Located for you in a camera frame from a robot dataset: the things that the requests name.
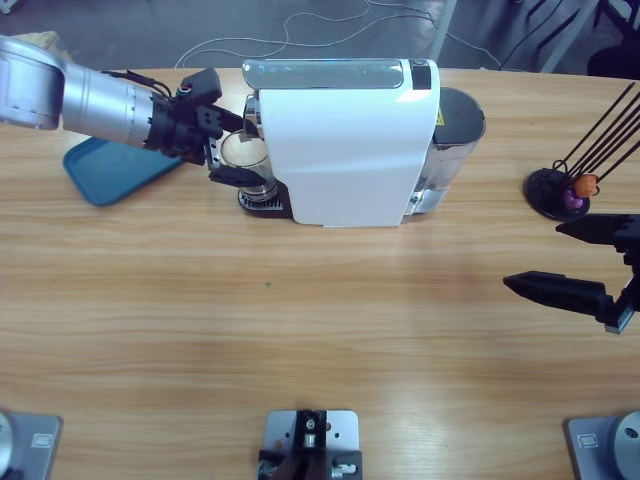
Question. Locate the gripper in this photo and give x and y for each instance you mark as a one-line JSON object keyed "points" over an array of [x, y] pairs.
{"points": [[631, 300], [182, 130]]}

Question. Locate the clear drinking glass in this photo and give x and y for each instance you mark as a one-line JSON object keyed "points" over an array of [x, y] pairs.
{"points": [[245, 150]]}

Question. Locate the silver coffee machine lever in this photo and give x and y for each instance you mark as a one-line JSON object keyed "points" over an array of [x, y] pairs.
{"points": [[325, 75]]}

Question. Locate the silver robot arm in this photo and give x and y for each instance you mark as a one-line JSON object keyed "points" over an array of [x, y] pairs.
{"points": [[75, 100]]}

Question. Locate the purple coffee capsule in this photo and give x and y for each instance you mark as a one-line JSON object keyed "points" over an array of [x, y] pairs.
{"points": [[571, 200]]}

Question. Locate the orange coffee capsule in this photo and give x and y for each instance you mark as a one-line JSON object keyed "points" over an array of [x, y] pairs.
{"points": [[585, 186]]}

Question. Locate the white capsule coffee machine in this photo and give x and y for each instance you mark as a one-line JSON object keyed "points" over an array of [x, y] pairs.
{"points": [[350, 160]]}

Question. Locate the black drip tray metal grille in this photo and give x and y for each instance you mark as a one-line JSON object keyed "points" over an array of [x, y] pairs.
{"points": [[267, 210]]}

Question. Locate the blue rectangular plastic tray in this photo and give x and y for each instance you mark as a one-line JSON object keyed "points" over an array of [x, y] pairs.
{"points": [[105, 175]]}

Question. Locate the clear water tank black lid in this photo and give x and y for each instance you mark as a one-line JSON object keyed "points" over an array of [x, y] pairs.
{"points": [[450, 160]]}

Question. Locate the yellow warning sticker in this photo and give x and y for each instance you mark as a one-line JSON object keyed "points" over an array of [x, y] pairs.
{"points": [[440, 119]]}

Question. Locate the black chair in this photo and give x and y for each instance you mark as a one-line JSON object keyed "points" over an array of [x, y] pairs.
{"points": [[615, 62]]}

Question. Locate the light wooden crate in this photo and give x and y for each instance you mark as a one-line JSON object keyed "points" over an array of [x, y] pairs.
{"points": [[47, 36]]}

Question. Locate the white metal table leg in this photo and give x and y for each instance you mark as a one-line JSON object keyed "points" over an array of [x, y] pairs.
{"points": [[444, 30]]}

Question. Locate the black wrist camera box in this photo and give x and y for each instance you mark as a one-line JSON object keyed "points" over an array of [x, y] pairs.
{"points": [[202, 85]]}

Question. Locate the arm grey base plate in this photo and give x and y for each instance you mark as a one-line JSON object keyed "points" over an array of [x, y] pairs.
{"points": [[595, 450], [35, 450]]}

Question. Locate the white slanted frame leg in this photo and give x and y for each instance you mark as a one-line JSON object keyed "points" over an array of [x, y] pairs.
{"points": [[567, 40]]}

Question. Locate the center grey mount plate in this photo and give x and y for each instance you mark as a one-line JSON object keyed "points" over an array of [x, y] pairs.
{"points": [[345, 430]]}

